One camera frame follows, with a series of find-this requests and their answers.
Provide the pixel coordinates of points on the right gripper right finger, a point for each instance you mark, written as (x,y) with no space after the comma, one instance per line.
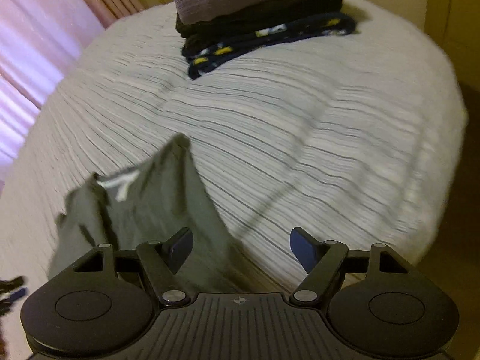
(322,262)

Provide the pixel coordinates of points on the sheer pink curtain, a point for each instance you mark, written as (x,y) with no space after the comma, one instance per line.
(40,41)

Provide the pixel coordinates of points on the folded dark patterned garment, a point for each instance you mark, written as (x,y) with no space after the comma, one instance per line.
(209,44)

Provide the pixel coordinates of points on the striped white bedspread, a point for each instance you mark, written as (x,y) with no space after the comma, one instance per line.
(353,138)

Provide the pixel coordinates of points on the grey t-shirt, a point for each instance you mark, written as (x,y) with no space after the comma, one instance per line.
(150,202)

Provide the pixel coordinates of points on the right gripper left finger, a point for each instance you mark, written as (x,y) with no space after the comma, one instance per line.
(161,261)

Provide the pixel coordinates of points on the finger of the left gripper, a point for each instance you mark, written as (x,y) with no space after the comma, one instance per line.
(11,291)

